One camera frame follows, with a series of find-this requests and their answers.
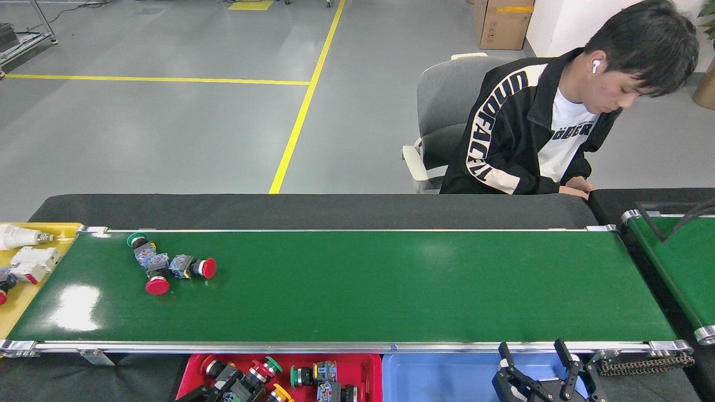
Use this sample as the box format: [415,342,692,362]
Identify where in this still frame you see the grey office chair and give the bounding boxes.
[401,53,517,194]

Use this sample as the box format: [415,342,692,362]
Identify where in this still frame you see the person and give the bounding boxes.
[440,0,700,200]

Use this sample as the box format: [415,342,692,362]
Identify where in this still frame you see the white circuit breaker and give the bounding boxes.
[10,246,62,285]

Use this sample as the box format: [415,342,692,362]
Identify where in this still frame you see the brown cardboard box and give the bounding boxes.
[472,0,536,51]

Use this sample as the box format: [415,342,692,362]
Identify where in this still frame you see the blue plastic bin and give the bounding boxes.
[382,352,593,402]

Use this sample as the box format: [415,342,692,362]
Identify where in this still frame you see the conveyor drive chain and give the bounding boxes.
[598,353,696,376]

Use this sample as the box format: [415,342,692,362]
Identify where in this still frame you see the potted plant tan pot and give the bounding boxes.
[693,0,715,111]

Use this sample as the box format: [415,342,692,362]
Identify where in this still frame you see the white light bulb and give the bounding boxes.
[0,223,55,251]

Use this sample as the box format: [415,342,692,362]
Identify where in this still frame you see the red plastic bin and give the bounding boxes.
[176,353,384,402]

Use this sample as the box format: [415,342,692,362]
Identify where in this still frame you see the red push button switch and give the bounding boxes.
[169,254,218,280]
[144,253,171,296]
[0,267,18,306]
[240,360,274,394]

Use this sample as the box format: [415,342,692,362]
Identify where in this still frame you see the black cable loop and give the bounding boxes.
[636,202,715,243]

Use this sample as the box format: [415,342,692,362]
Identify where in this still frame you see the white metal rack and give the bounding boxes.
[0,0,58,70]

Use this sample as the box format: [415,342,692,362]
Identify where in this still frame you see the green conveyor belt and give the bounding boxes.
[621,209,715,345]
[0,223,696,361]

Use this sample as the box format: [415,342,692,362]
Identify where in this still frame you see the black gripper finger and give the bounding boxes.
[553,338,609,402]
[176,380,227,402]
[492,342,551,402]
[237,377,268,402]

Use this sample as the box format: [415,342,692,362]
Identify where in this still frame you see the yellow plastic tray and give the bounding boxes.
[0,222,83,340]

